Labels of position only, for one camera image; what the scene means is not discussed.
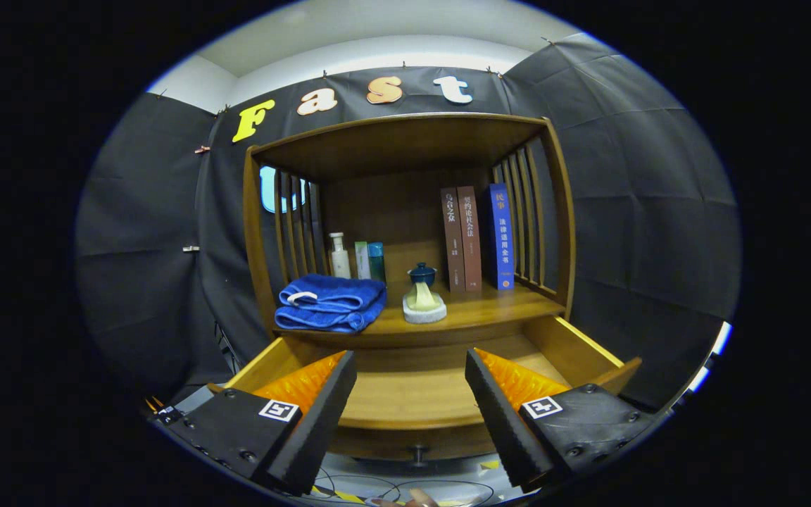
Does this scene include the black floor cables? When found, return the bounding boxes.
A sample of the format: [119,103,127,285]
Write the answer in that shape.
[307,468,498,507]

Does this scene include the blue book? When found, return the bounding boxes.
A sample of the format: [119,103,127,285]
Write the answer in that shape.
[488,183,515,291]

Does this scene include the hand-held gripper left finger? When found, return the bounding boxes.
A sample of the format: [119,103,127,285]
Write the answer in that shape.
[156,350,358,497]

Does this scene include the white pump bottle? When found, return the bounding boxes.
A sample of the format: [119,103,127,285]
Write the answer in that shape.
[328,232,352,280]

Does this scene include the yellow black floor tape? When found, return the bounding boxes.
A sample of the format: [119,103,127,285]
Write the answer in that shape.
[310,484,367,505]

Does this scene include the brown wooden drawer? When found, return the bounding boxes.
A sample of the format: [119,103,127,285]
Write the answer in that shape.
[208,315,642,469]

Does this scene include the black backdrop cloth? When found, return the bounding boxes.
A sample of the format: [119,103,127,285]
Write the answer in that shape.
[75,32,743,416]

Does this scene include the blue folded towel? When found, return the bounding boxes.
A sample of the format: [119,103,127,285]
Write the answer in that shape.
[274,274,387,334]

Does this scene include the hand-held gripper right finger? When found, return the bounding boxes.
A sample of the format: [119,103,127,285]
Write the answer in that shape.
[465,346,660,494]

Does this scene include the brown wooden cabinet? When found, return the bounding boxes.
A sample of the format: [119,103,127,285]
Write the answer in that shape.
[242,113,577,349]

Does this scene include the wooden countertop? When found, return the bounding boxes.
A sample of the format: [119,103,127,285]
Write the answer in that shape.
[272,278,567,349]

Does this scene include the reddish brown book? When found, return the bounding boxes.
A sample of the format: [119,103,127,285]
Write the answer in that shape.
[457,186,483,292]

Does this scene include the dark brown book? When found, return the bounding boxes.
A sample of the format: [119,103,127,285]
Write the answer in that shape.
[440,187,466,294]

